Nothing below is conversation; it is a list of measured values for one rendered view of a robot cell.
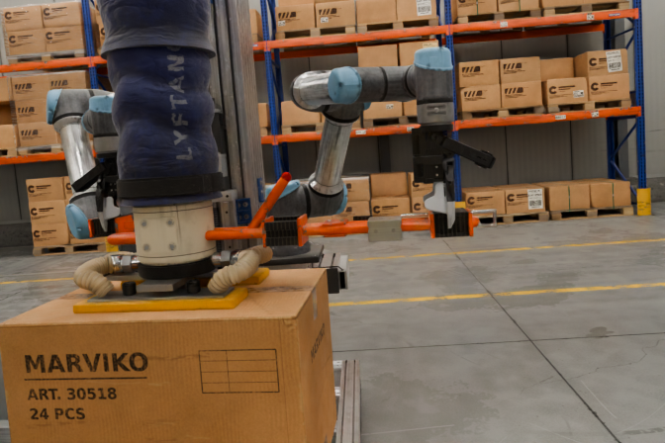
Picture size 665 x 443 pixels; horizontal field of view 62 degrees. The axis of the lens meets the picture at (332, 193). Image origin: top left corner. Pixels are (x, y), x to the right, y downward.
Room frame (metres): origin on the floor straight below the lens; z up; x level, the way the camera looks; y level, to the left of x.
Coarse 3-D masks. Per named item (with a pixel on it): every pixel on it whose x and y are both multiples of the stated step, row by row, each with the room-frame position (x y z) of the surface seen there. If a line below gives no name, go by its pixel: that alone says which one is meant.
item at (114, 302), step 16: (128, 288) 1.11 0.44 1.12; (192, 288) 1.09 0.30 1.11; (240, 288) 1.14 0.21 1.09; (80, 304) 1.09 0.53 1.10; (96, 304) 1.09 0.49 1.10; (112, 304) 1.08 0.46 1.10; (128, 304) 1.08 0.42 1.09; (144, 304) 1.07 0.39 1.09; (160, 304) 1.07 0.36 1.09; (176, 304) 1.06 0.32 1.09; (192, 304) 1.06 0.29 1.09; (208, 304) 1.05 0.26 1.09; (224, 304) 1.05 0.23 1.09
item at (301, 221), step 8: (272, 216) 1.22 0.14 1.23; (296, 216) 1.22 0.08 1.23; (304, 216) 1.18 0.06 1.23; (264, 224) 1.14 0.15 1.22; (272, 224) 1.13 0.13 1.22; (280, 224) 1.13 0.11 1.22; (288, 224) 1.13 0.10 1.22; (296, 224) 1.13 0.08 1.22; (304, 224) 1.17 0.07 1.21; (264, 232) 1.14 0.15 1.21; (272, 232) 1.14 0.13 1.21; (280, 232) 1.14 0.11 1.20; (288, 232) 1.14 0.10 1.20; (296, 232) 1.13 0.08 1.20; (264, 240) 1.14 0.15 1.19; (272, 240) 1.13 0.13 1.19; (280, 240) 1.13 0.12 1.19; (288, 240) 1.13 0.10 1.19; (296, 240) 1.13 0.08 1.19; (304, 240) 1.16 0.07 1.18
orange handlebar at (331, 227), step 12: (132, 228) 1.49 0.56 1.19; (216, 228) 1.22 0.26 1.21; (228, 228) 1.21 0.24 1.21; (240, 228) 1.17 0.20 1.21; (252, 228) 1.17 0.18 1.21; (312, 228) 1.14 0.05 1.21; (324, 228) 1.14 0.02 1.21; (336, 228) 1.13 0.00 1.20; (348, 228) 1.13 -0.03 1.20; (360, 228) 1.13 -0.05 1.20; (408, 228) 1.11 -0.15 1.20; (420, 228) 1.11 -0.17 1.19; (108, 240) 1.21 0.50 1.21; (120, 240) 1.20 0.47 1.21; (132, 240) 1.19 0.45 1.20
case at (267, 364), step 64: (64, 320) 1.04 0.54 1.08; (128, 320) 1.02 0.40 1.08; (192, 320) 1.00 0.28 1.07; (256, 320) 0.98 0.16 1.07; (320, 320) 1.22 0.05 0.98; (64, 384) 1.03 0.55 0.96; (128, 384) 1.02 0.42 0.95; (192, 384) 1.00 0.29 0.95; (256, 384) 0.98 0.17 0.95; (320, 384) 1.16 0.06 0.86
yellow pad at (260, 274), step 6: (258, 270) 1.30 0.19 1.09; (264, 270) 1.30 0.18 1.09; (252, 276) 1.24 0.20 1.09; (258, 276) 1.24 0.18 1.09; (264, 276) 1.28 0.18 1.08; (138, 282) 1.27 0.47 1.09; (204, 282) 1.25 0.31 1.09; (240, 282) 1.24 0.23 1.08; (246, 282) 1.24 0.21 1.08; (252, 282) 1.24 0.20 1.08; (258, 282) 1.23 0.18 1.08
